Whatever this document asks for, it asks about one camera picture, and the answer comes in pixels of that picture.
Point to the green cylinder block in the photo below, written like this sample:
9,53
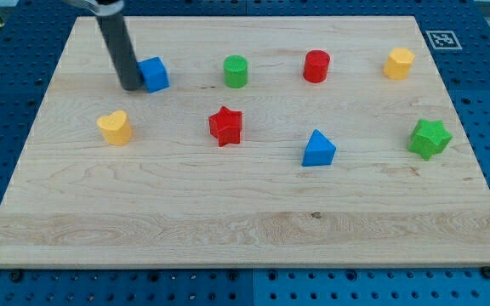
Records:
235,71

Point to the grey cylindrical robot arm rod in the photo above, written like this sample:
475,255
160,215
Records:
113,28

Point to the green star block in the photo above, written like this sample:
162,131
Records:
429,138

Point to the red star block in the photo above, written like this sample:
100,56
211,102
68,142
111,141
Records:
226,126

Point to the blue cube block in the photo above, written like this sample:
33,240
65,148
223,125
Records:
155,74

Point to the yellow heart block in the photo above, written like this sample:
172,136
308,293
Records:
115,128

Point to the blue triangle block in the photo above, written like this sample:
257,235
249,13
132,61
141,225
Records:
319,150

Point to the yellow pentagon block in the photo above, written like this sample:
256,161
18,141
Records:
398,64

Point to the white fiducial marker tag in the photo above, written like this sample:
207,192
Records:
443,40

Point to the red cylinder block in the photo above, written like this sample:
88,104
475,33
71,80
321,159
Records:
316,66

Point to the light wooden board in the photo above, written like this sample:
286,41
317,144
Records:
171,198

